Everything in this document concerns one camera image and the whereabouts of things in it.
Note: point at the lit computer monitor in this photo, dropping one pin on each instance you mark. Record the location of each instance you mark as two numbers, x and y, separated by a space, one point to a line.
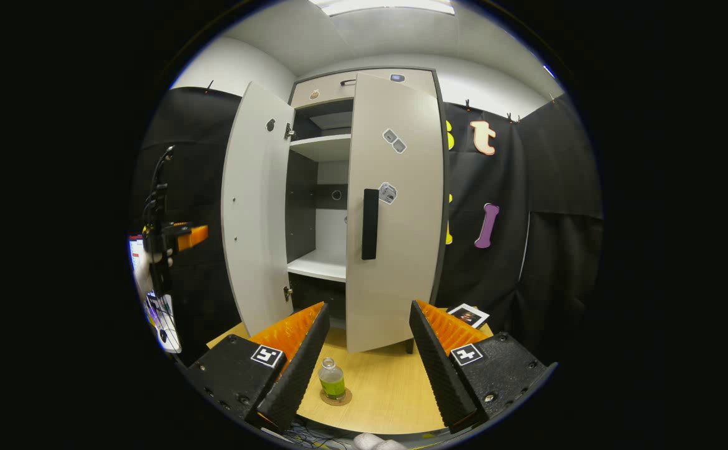
135 247

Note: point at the green label drink bottle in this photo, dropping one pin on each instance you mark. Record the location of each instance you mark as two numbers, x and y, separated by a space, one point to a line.
333 384

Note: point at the white cabinet drawer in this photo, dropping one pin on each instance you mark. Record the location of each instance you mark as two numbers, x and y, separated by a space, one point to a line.
326 92

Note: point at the round brown coaster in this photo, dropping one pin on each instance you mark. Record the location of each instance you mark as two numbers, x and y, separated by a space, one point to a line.
348 396

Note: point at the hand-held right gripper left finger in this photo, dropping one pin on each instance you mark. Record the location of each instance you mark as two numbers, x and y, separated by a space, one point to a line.
295 369

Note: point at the white cabinet shelf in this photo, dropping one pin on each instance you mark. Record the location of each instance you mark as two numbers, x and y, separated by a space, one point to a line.
323 147
320 265

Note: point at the printed photo card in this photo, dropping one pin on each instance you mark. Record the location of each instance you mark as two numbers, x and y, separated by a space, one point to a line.
468 315

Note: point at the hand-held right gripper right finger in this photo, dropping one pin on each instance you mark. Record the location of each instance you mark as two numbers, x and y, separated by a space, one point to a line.
442 369

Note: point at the white and grey cabinet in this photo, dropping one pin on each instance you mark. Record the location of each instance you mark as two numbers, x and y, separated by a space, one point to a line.
301 206

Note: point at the black backdrop cloth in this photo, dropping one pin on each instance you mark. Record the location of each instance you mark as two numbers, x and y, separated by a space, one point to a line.
551 262
195 156

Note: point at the white cabinet door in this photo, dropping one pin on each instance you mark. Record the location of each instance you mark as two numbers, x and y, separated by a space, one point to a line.
254 206
408 262

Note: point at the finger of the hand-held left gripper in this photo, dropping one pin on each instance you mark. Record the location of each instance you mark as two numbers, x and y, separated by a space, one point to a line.
192 236

